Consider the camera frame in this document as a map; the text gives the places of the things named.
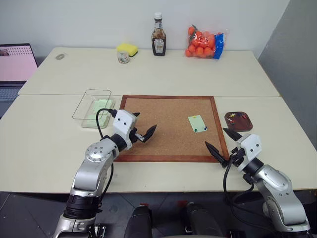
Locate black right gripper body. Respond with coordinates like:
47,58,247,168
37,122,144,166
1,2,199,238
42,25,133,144
228,146,246,172

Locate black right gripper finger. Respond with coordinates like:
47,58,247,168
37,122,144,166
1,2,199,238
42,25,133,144
222,127,243,143
205,141,228,169

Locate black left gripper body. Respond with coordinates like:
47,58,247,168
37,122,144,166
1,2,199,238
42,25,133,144
130,127,147,145

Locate pale green paper note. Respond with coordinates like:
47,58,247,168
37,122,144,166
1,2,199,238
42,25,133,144
188,115,209,134

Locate brown pin tray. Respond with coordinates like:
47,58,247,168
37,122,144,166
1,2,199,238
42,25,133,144
224,111,254,132

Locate clear plastic container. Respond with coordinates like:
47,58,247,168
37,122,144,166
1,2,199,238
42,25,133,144
72,89,116,129

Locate small clear jar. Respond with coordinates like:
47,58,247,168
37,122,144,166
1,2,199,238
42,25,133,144
117,51,130,64

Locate yellow sponge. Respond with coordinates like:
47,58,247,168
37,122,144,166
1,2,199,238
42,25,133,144
116,43,139,58

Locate dark rounded shape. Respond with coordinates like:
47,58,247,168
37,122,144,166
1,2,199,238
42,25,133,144
123,205,153,238
185,202,224,238

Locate brown sauce bottle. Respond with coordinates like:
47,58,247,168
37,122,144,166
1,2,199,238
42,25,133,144
151,12,167,57

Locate bag of orange balls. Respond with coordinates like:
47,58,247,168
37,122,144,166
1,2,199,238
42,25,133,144
185,24,228,60

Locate laptop with pink screen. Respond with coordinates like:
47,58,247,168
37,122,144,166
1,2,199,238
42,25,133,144
0,43,39,101

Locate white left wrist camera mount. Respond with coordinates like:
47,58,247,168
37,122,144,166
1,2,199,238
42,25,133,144
112,109,138,150

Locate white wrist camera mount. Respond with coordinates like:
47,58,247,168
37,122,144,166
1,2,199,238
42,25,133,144
112,109,138,150
236,133,262,166

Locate cork board with wooden frame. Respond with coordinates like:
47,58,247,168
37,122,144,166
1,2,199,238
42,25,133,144
113,94,230,164

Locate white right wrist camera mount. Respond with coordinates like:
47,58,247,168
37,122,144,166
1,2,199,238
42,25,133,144
236,133,262,166

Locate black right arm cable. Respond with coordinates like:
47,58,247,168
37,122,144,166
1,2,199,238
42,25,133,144
222,157,275,233

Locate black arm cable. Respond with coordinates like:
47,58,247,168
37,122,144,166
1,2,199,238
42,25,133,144
96,108,117,199
222,157,275,233

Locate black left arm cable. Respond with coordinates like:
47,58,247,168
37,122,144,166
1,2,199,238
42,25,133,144
96,108,117,199

